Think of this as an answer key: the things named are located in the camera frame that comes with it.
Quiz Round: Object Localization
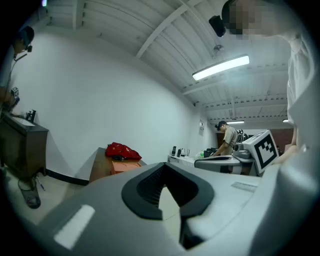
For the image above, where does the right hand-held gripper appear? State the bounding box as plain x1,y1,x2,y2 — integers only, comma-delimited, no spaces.
194,129,280,176

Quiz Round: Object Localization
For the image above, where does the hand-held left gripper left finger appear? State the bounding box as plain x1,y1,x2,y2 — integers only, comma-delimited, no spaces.
37,161,186,256

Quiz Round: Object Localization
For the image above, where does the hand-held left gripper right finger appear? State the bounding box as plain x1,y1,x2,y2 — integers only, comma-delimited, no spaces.
163,161,262,251

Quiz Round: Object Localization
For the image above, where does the orange plastic tray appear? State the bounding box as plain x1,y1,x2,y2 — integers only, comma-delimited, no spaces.
110,159,143,175

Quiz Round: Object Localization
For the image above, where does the person's right forearm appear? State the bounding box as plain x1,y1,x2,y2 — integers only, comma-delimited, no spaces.
272,126,300,166

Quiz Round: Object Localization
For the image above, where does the black box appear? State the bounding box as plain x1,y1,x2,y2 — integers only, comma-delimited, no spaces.
203,147,219,159

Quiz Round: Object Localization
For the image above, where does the brown wooden desk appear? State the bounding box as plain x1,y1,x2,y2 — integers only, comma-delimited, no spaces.
88,147,148,185

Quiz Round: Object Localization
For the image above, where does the white table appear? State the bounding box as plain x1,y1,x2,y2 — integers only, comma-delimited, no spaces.
166,154,202,168

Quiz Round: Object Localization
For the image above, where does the red backpack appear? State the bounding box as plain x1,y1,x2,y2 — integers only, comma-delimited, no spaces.
104,141,143,161

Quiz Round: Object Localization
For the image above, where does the blue pen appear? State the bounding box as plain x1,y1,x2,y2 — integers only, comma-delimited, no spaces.
35,176,47,192

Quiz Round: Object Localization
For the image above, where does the dark wooden cabinet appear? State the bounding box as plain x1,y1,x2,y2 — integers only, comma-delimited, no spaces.
0,112,50,179

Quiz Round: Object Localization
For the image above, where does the small black desktop device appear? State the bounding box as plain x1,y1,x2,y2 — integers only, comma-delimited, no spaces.
25,109,37,123

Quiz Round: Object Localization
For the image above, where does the white paper sheet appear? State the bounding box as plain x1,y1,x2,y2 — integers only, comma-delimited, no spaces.
11,115,36,127

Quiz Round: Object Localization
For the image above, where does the person's white shirt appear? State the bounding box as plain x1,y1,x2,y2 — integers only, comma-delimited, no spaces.
286,31,318,148

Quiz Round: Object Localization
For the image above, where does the person's head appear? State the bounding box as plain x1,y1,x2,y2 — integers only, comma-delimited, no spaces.
221,0,297,38

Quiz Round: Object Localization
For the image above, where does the black wire mesh waste basket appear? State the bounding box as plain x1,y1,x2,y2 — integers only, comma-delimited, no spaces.
17,176,42,210

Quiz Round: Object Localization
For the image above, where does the black head camera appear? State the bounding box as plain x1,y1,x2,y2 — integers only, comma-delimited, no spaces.
208,14,227,38

